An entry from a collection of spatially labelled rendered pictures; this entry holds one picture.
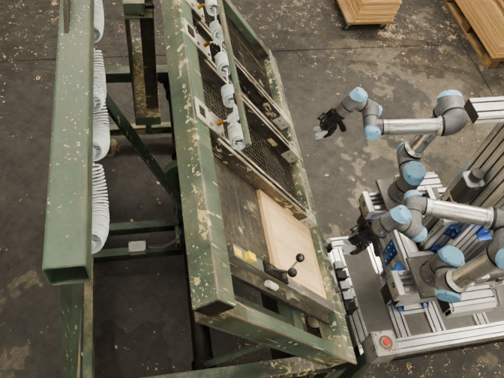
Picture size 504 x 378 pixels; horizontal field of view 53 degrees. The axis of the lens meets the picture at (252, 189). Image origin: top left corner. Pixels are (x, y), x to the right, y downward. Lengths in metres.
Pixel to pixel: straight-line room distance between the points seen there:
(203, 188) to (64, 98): 0.52
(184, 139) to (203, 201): 0.29
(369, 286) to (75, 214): 2.58
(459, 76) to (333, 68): 1.29
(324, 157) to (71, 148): 3.14
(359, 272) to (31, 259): 2.25
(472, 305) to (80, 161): 2.16
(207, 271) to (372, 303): 2.11
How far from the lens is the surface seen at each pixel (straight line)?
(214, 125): 2.00
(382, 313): 3.54
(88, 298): 3.42
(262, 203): 2.36
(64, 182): 1.37
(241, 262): 1.92
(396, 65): 5.40
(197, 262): 1.61
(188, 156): 1.82
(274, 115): 3.13
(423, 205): 2.23
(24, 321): 3.65
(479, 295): 2.96
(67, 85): 1.60
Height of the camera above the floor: 3.31
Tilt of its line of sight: 55 degrees down
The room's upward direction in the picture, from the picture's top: 12 degrees clockwise
